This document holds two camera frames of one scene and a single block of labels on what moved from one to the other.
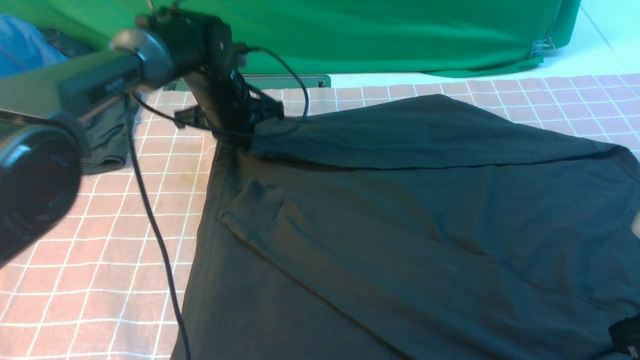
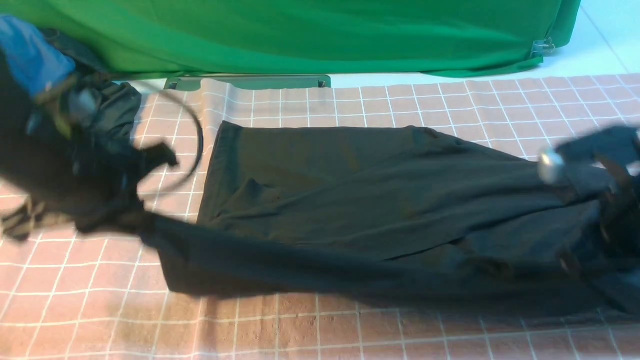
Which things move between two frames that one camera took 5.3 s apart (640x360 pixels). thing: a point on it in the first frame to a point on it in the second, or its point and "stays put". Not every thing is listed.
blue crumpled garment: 23,47 stays put
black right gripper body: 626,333 to 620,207
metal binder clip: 539,47 stays put
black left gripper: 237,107 to 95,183
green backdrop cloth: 336,37 stays put
